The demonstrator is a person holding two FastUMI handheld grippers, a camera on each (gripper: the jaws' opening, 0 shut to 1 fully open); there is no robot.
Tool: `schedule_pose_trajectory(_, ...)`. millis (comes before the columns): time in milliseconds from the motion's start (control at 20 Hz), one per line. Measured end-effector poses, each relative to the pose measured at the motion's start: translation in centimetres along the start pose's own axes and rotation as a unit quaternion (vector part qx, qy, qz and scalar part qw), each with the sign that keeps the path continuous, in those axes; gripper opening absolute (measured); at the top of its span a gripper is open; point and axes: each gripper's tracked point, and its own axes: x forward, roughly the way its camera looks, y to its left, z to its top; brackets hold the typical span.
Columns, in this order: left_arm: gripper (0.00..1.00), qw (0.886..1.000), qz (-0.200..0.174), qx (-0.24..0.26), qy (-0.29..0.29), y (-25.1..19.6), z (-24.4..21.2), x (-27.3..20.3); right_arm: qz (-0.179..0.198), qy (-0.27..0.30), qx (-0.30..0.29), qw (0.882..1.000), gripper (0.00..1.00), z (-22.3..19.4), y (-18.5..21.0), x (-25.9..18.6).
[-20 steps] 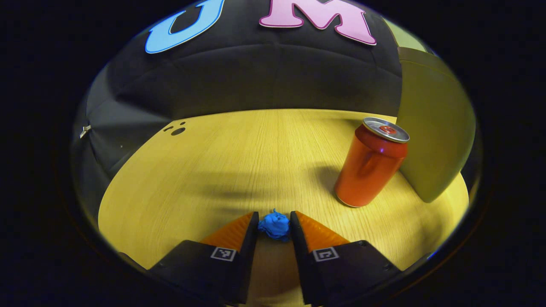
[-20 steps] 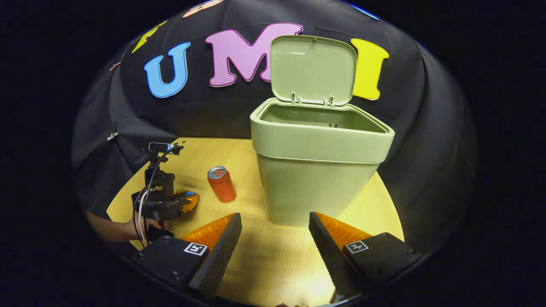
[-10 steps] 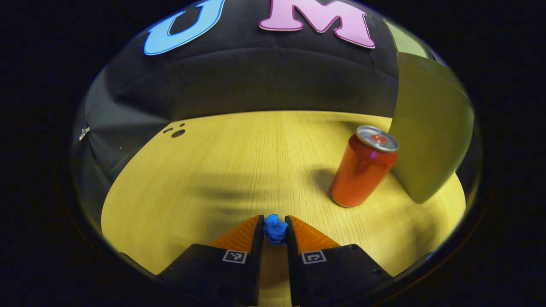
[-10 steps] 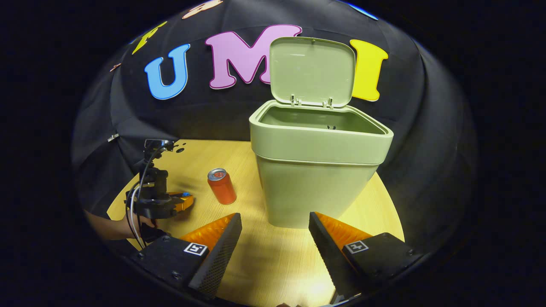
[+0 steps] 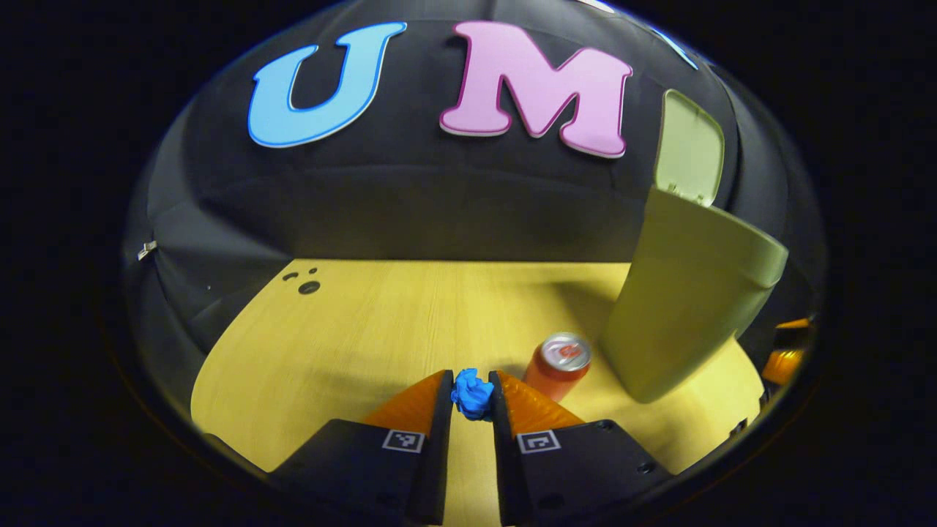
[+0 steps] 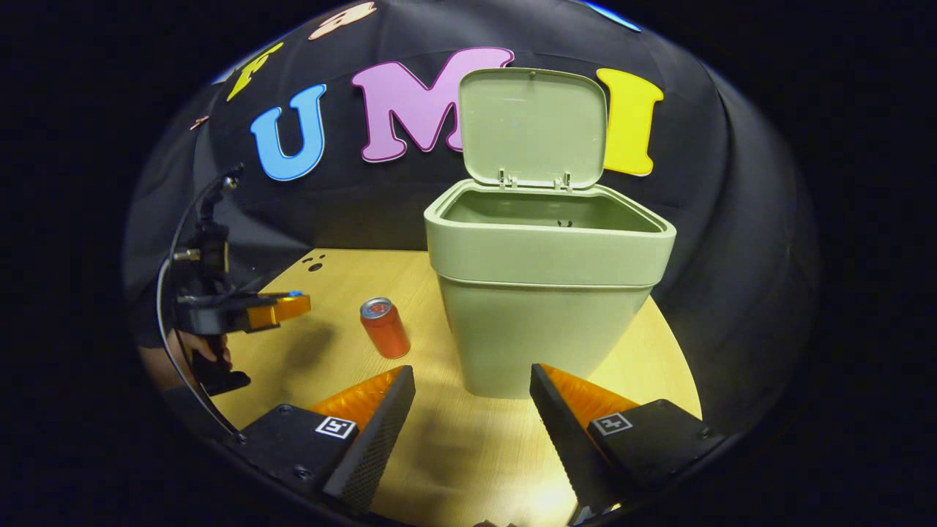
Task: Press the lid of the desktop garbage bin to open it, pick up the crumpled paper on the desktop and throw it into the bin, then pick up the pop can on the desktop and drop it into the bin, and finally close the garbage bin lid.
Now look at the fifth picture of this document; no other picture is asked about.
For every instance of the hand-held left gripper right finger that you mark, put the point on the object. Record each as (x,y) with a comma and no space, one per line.
(509,468)

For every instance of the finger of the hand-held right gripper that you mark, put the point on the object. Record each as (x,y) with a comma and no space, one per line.
(782,366)
(796,323)

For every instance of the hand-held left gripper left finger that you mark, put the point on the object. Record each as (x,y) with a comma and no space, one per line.
(432,468)

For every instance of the blue paper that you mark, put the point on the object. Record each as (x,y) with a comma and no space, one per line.
(472,395)

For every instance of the red pop can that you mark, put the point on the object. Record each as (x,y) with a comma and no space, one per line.
(553,373)

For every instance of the cream desktop garbage bin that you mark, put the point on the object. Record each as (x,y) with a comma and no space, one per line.
(688,293)

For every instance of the wooden desktop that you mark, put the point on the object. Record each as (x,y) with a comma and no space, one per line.
(366,329)

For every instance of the black backdrop cloth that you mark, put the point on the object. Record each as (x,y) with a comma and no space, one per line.
(439,197)

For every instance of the silver metal clip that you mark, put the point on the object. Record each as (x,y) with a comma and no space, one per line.
(147,250)

